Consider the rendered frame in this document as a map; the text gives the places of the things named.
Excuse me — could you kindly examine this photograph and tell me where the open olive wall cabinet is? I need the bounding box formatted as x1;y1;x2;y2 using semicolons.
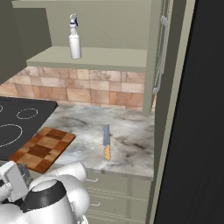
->
11;0;163;116

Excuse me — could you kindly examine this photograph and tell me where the knife with wooden handle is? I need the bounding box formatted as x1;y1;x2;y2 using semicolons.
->
101;123;113;162

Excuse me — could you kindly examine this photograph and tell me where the checkered wooden cutting board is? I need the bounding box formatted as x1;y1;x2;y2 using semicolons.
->
8;126;77;175

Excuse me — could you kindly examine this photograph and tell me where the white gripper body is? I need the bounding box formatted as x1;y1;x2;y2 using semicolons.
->
0;160;31;203

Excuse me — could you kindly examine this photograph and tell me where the white spray bottle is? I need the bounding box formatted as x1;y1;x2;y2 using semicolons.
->
68;13;82;60

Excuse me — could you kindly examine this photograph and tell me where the silver cabinet door handle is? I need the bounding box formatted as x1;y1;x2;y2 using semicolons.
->
152;15;170;96

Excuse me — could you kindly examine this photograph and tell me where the olive tall side panel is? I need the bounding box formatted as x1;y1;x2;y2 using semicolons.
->
144;0;197;224

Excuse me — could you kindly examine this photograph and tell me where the olive drawer front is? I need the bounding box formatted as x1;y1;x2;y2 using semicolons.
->
85;168;130;196
84;210;129;224
87;188;130;217

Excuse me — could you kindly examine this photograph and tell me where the black hob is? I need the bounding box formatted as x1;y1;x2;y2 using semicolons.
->
0;95;60;162

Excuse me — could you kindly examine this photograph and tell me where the black fridge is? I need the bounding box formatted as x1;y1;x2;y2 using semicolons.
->
153;0;224;224

